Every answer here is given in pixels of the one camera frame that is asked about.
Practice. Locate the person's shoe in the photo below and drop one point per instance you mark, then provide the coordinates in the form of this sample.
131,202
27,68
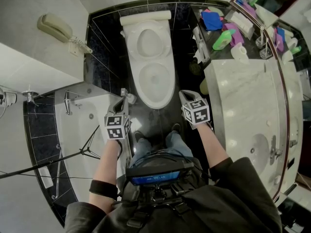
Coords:
176,128
139,136

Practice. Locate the chrome shower valve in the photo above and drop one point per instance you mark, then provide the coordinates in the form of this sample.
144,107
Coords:
29,94

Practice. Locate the person's blue jeans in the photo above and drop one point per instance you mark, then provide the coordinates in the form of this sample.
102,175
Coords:
143,147

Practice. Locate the black chest device with screen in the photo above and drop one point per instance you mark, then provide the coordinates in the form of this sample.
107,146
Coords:
158,169

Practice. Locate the person's right forearm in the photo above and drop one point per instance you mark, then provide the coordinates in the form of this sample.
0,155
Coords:
211,147

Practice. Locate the green detergent bottle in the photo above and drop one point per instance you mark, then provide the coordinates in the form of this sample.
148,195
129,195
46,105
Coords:
222,41

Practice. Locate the person's right shoe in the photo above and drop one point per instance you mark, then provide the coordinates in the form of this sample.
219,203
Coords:
176,128

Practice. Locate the marble vanity with sink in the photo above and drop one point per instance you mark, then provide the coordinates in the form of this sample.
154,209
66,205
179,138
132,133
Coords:
243,98

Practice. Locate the purple cloth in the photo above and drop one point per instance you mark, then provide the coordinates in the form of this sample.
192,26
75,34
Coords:
236,36

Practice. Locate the white toilet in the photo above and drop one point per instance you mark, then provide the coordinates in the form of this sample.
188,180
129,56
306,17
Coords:
132,47

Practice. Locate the beige wall telephone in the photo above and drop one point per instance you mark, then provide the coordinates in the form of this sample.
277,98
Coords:
53,25

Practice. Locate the white water supply valve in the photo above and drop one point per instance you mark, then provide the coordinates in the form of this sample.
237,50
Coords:
132,98

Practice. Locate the white folded bath towel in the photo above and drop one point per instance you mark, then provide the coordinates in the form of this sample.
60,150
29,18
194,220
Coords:
45,178

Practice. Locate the beige phone wall plate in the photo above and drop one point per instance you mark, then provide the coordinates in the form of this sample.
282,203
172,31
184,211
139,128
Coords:
73,51

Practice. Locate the black mesh waste bin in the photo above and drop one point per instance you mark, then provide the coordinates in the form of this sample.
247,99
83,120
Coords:
194,68

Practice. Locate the white jug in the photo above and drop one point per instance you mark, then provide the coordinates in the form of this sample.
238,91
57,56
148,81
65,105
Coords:
239,52

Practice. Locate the black chest harness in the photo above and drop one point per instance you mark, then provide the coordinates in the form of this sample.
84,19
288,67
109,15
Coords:
158,195

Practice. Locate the chrome sink faucet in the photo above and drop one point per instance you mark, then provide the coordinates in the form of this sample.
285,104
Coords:
274,150

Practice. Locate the pale green cloth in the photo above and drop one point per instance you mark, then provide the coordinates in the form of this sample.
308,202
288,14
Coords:
216,10

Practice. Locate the person's left forearm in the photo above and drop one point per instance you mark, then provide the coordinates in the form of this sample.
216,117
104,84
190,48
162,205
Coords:
107,161

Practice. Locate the white amenity tray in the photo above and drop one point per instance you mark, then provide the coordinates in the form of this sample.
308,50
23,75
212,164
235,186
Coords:
240,22

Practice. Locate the black left armband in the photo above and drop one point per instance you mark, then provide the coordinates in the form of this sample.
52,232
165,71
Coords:
103,189

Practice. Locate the blue cloth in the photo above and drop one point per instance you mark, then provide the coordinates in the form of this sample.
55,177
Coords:
211,21

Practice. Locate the white bathtub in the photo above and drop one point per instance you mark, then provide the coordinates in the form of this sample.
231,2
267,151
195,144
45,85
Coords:
77,130

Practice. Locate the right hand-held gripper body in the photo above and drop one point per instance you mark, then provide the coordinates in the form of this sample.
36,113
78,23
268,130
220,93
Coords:
196,113

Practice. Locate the black tripod light stand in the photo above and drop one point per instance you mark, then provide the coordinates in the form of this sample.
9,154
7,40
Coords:
24,170

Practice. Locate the person's dark jacket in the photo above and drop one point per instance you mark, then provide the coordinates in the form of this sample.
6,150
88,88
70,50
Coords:
218,203

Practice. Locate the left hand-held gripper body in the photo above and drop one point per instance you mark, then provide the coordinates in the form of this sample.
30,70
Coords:
116,127

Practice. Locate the chrome bathtub faucet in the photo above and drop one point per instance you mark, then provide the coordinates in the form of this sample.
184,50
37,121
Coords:
68,103

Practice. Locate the chrome grab bar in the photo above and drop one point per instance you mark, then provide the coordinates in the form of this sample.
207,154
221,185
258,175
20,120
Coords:
57,173

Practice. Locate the olive green bin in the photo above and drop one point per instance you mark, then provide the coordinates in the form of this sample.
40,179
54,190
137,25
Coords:
203,86

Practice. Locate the person's left shoe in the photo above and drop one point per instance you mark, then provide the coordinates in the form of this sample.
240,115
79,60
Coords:
139,136

